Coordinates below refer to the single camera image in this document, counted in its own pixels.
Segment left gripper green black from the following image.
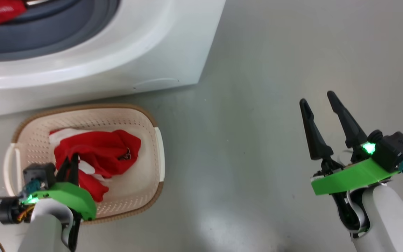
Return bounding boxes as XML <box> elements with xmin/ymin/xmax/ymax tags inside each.
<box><xmin>0</xmin><ymin>153</ymin><xmax>97</xmax><ymax>224</ymax></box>

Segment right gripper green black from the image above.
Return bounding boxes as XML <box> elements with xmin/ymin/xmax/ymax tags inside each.
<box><xmin>299</xmin><ymin>91</ymin><xmax>400</xmax><ymax>196</ymax></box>

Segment red white zippered jacket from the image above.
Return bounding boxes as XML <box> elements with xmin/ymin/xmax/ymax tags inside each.
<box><xmin>49</xmin><ymin>128</ymin><xmax>142</xmax><ymax>203</ymax></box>

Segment cream perforated laundry basket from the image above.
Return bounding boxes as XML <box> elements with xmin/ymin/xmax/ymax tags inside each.
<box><xmin>3</xmin><ymin>104</ymin><xmax>166</xmax><ymax>224</ymax></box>

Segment white front-load washing machine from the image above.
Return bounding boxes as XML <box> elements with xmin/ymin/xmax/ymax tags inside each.
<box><xmin>0</xmin><ymin>0</ymin><xmax>226</xmax><ymax>119</ymax></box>

